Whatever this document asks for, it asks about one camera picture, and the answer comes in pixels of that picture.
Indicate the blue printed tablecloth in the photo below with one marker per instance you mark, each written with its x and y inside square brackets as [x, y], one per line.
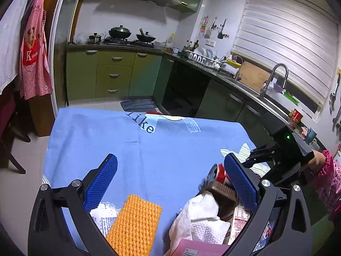
[159, 160]

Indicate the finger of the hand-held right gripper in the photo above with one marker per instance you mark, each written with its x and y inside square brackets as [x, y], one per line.
[259, 162]
[263, 149]

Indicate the steel sink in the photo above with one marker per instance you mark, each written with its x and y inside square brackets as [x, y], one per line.
[266, 104]

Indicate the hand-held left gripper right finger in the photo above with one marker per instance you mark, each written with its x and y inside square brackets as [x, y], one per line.
[239, 184]

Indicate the small steel faucet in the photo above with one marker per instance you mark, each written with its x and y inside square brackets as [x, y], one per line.
[237, 74]

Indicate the brown cardboard box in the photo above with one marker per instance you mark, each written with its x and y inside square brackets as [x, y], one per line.
[226, 197]

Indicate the red soda can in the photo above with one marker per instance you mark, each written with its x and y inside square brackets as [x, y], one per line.
[219, 174]

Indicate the black wok with lid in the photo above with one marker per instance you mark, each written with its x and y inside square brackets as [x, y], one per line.
[120, 33]

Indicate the dark blue floor mat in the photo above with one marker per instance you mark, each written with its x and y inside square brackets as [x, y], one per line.
[138, 104]

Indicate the wooden cutting board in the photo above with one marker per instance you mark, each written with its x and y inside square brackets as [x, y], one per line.
[253, 76]

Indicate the black hanging spatula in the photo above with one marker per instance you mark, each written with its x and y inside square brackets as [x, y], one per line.
[221, 33]

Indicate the small steel pot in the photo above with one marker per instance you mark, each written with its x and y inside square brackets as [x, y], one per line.
[95, 38]

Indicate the tall steel faucet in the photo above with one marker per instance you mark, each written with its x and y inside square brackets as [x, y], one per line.
[263, 90]

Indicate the white hanging cloth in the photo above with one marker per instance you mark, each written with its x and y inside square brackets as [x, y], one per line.
[10, 45]

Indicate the black gas stove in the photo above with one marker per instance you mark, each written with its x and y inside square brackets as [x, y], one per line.
[125, 42]

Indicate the yellow dish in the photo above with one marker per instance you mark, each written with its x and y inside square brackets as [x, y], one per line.
[233, 64]

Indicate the pink hanging kitchen tool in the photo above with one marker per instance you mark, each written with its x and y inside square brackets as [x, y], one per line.
[204, 26]

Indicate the blue cup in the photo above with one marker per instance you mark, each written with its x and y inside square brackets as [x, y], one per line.
[311, 136]

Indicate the person's right forearm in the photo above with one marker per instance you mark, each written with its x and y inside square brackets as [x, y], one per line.
[330, 181]

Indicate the pinkish purple cardboard box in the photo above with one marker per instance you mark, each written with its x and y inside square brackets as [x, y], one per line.
[197, 249]

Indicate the green base cabinets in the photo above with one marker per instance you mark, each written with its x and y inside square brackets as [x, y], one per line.
[114, 74]

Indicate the white window blind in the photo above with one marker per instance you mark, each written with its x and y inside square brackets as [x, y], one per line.
[287, 37]

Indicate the white paper towel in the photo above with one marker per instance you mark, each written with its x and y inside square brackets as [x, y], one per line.
[202, 224]

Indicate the white enamel mug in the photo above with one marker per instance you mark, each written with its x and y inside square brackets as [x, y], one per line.
[175, 50]

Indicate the black dishwasher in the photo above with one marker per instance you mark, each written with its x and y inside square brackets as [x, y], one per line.
[183, 90]

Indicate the red cup on counter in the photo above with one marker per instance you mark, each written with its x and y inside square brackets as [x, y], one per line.
[296, 116]

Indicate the yellow cooking oil bottle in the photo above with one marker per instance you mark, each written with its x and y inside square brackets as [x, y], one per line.
[170, 42]

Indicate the purple plastic tray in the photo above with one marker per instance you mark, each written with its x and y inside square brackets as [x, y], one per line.
[278, 88]

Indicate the red checkered apron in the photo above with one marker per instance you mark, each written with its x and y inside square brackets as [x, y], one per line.
[34, 66]

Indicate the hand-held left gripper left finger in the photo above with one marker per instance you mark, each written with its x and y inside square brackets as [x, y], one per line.
[102, 181]

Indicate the green plastic tray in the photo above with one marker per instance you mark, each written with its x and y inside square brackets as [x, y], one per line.
[291, 98]

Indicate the dark wooden chair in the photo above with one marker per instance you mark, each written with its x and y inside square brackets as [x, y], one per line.
[10, 144]

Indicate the white dish rack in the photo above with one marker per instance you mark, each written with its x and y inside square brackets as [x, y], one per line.
[202, 58]

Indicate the orange knitted dishcloth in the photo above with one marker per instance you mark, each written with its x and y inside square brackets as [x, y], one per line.
[135, 224]

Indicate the red white printed carton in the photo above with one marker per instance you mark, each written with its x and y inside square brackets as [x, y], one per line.
[239, 218]

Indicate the dark sauce bottle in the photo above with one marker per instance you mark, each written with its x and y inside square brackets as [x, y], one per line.
[196, 45]

